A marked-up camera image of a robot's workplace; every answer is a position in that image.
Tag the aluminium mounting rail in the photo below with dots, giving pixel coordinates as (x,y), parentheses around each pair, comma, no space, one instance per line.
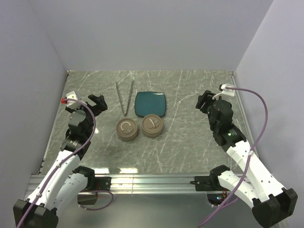
(166,183)

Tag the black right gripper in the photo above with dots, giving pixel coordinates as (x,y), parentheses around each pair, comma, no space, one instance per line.
(207,95)

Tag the beige lid with handle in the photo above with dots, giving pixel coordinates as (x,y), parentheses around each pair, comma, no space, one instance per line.
(152,123)

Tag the teal square plate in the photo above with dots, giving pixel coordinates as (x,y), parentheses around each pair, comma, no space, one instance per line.
(148,102)

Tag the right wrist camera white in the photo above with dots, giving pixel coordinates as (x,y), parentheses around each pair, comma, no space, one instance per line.
(226,90)

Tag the steel lunch container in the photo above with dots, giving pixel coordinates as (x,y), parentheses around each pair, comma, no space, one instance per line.
(150,134)
(127,137)

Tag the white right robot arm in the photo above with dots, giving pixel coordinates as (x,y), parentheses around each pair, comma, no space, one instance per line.
(269,200)

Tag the right steel lunch container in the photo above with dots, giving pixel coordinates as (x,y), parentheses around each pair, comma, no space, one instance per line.
(150,134)

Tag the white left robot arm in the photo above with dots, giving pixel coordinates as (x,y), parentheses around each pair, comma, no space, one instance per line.
(66,178)

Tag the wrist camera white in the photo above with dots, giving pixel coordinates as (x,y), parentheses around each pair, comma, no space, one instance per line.
(226,90)
(72,100)

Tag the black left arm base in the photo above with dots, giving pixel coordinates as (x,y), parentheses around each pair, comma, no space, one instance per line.
(97,183)

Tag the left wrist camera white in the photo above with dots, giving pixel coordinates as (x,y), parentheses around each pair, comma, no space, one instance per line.
(72,100)

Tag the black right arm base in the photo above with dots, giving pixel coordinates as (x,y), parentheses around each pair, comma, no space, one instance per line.
(206,183)

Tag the left steel lunch container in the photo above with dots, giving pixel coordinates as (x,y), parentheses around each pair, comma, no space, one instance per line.
(127,137)

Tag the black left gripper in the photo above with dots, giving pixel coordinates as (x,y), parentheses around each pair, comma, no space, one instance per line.
(99,101)

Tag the metal food tongs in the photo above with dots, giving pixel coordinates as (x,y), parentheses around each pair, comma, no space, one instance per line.
(125,110)

